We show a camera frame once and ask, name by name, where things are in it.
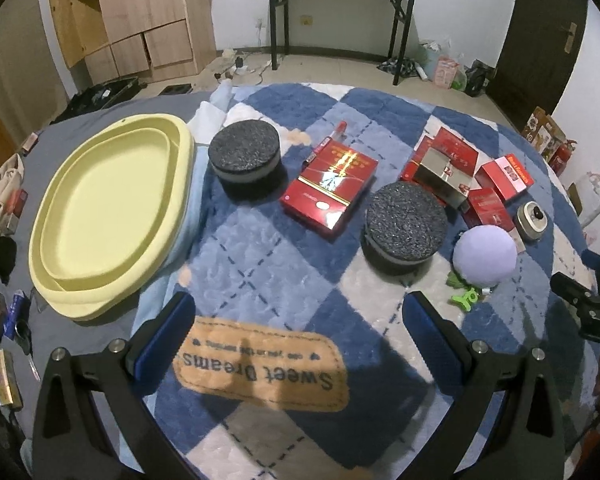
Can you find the white tissue cloth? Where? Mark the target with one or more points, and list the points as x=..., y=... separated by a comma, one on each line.
x=220, y=102

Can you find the blue packet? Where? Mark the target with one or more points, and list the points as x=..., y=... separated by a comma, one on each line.
x=17, y=310

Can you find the wooden wardrobe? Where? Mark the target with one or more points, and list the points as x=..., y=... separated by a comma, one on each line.
x=140, y=15

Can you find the grey bed sheet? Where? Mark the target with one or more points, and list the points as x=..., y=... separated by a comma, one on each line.
x=105, y=110

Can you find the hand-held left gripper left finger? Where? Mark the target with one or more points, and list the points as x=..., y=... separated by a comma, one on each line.
x=165, y=340

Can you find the black case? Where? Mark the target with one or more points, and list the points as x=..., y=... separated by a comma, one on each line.
x=100, y=95

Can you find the flat black device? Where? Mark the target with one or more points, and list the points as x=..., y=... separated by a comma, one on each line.
x=175, y=90

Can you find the printed cardboard box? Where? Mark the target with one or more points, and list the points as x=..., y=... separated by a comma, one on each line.
x=542, y=130

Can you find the purple plush ball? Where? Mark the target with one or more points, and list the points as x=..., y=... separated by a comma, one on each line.
x=485, y=257

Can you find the beige cloth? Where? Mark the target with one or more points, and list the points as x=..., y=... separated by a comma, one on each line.
x=2, y=185

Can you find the red fire extinguisher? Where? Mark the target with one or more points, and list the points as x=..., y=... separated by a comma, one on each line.
x=562, y=155

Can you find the blue plaid blanket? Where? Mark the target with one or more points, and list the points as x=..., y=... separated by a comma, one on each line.
x=280, y=285

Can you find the round black foam disc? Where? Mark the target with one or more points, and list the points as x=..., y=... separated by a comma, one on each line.
x=405, y=220
x=244, y=147

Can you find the black bag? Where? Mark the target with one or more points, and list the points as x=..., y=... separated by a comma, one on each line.
x=477, y=77

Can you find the pink bag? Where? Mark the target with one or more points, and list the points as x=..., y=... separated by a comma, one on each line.
x=445, y=70

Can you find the red marker pen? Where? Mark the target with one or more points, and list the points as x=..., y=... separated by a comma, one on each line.
x=330, y=137

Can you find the green plastic clip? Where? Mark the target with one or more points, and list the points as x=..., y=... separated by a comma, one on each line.
x=464, y=297

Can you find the white plastic bag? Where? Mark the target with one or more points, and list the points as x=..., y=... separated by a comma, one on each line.
x=592, y=200

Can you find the yellow plastic basin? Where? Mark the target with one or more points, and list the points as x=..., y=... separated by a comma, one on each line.
x=110, y=210

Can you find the green bag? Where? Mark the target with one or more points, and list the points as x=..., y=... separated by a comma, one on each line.
x=459, y=81

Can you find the black cloth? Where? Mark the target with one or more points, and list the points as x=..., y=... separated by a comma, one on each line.
x=5, y=257

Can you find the silver box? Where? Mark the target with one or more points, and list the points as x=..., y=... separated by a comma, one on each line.
x=440, y=175

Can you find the dark door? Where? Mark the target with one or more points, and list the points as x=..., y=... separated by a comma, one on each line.
x=535, y=45

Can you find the red and tan box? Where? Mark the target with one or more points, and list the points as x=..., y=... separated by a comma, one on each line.
x=517, y=240

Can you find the dark plaid cloth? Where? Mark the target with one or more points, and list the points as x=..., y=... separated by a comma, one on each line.
x=397, y=67

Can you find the light blue towel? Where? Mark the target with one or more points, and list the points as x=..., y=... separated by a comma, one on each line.
x=180, y=260

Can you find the small red box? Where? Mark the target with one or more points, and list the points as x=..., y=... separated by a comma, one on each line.
x=17, y=207

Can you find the wall socket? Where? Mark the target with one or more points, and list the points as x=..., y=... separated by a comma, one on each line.
x=306, y=20

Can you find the round beige device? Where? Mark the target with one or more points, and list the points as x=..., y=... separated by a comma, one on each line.
x=529, y=220

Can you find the small brown box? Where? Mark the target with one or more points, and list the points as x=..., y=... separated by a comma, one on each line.
x=30, y=142

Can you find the gold box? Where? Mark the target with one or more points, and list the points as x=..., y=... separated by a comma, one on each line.
x=5, y=377

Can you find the large red box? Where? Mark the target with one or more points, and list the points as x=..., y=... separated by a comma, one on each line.
x=325, y=190

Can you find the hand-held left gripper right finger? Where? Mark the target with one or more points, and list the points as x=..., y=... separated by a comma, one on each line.
x=430, y=340

